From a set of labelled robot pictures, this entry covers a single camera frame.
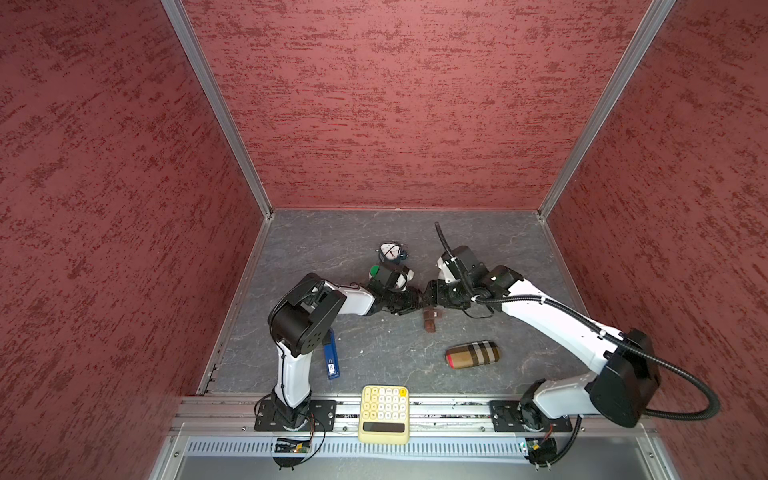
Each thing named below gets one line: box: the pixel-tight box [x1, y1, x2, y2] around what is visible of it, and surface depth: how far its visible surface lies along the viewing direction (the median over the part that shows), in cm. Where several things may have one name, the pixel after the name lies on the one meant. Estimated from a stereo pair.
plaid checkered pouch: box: [445, 340, 501, 369], surface depth 83 cm
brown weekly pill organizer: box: [423, 307, 443, 333], surface depth 91 cm
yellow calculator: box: [358, 384, 411, 445], surface depth 75 cm
